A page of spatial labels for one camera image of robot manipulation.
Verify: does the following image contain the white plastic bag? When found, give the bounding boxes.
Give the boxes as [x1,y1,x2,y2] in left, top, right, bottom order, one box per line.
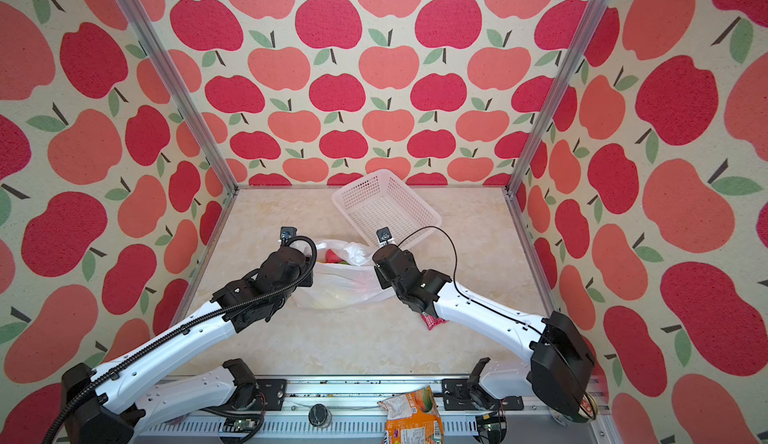
[290,239,395,310]

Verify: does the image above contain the red toy apple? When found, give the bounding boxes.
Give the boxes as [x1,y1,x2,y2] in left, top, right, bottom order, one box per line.
[325,249,346,264]

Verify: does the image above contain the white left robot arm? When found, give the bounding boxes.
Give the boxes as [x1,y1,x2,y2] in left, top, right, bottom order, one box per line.
[42,236,318,443]

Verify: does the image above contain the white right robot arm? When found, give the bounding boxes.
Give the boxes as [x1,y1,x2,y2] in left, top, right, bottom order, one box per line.
[373,244,598,420]

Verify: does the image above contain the orange snack bag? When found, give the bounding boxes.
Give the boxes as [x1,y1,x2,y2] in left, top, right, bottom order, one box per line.
[378,387,444,444]

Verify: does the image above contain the pink snack packet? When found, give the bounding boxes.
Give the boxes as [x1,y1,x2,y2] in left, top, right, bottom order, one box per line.
[420,313,447,331]

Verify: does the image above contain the white plastic mesh basket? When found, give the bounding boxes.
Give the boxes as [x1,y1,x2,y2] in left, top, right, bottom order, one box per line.
[331,169,442,249]

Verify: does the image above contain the black round knob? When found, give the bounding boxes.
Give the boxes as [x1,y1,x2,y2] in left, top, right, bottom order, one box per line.
[308,403,332,429]

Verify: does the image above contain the green drink can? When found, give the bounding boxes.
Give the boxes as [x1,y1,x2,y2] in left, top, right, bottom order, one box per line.
[550,393,599,426]

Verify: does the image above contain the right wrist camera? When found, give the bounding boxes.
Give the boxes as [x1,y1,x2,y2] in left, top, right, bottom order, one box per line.
[376,227,394,247]

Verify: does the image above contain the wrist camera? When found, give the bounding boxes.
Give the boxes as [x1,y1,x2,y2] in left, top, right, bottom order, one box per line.
[376,227,394,247]
[279,226,298,247]

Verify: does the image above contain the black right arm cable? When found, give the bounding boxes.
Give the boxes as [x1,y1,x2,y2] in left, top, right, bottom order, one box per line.
[389,225,595,421]

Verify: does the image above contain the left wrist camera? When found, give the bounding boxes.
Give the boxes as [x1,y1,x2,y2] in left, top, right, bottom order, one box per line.
[279,226,298,247]

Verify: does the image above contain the aluminium front rail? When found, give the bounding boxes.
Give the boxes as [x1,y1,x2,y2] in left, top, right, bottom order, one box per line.
[119,374,619,444]

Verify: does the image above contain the aluminium frame post right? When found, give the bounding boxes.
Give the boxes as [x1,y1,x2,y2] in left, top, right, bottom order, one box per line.
[503,0,612,201]

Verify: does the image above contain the aluminium frame post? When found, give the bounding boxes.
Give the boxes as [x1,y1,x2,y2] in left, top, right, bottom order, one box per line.
[503,0,612,201]
[115,0,238,196]

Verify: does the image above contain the aluminium frame post left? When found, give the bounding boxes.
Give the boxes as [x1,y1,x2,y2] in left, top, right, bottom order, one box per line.
[115,0,238,196]

